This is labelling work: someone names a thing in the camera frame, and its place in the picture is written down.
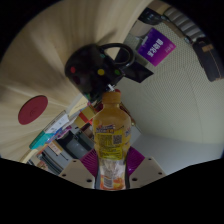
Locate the yellow notepad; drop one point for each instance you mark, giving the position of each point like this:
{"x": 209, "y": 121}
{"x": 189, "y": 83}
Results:
{"x": 77, "y": 106}

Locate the flat round red coaster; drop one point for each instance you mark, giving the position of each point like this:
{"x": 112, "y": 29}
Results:
{"x": 32, "y": 110}

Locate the purple sign with white print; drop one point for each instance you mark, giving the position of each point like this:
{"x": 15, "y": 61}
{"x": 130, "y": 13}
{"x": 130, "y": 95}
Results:
{"x": 156, "y": 47}

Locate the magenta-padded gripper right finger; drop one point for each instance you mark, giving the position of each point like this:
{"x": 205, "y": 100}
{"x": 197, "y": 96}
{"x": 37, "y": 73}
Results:
{"x": 149, "y": 171}

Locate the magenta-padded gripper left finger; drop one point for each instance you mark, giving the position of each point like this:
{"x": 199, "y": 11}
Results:
{"x": 76, "y": 172}

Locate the yellow gift box red ribbon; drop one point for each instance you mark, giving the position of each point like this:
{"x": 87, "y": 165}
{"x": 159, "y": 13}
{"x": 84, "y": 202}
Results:
{"x": 88, "y": 115}

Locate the red-tipped stirrer stick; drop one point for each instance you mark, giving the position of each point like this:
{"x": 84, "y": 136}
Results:
{"x": 112, "y": 88}

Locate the black chair backrest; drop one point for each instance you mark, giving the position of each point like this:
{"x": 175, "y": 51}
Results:
{"x": 150, "y": 15}

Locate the white open booklet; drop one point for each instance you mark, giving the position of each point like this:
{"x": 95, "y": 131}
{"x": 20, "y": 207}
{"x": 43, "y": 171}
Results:
{"x": 57, "y": 122}

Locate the black mug with coloured dots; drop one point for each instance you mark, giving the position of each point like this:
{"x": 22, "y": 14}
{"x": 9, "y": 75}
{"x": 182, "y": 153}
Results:
{"x": 86, "y": 71}

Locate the yellow-capped clear drink bottle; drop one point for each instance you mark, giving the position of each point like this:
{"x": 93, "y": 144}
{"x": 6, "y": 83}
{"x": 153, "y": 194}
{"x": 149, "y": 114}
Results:
{"x": 111, "y": 140}

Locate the teal book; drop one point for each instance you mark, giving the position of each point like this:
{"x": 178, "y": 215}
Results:
{"x": 40, "y": 140}

